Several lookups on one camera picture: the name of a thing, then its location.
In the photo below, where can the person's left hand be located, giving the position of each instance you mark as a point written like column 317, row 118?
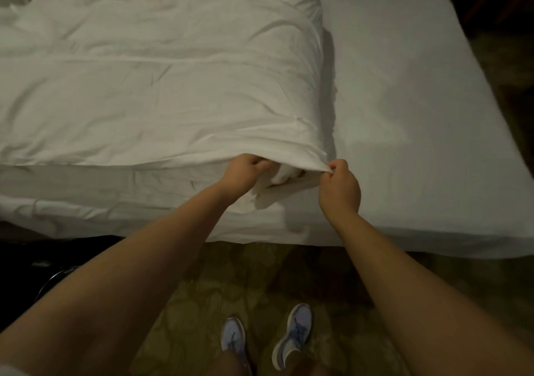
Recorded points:
column 244, row 175

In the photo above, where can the person's right hand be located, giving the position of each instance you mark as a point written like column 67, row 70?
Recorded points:
column 340, row 195

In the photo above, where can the white bed sheet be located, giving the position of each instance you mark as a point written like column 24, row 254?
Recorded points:
column 417, row 121

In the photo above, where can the white duvet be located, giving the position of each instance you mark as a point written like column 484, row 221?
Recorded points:
column 158, row 71

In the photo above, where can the person's left forearm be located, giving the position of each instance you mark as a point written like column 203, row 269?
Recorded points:
column 117, row 296

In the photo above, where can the person's right forearm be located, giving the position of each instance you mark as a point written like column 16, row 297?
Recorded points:
column 434, row 296

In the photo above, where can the person's white shoe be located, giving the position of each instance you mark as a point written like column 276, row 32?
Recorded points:
column 292, row 334
column 235, row 338

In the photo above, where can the person's right leg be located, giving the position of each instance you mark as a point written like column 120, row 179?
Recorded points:
column 300, row 365

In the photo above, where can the person's leg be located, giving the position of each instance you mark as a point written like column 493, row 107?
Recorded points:
column 229, row 365
column 300, row 365

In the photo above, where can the person's left leg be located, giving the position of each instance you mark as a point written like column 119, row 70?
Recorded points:
column 229, row 365

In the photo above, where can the black trash bin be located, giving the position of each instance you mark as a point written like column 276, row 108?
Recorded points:
column 54, row 280

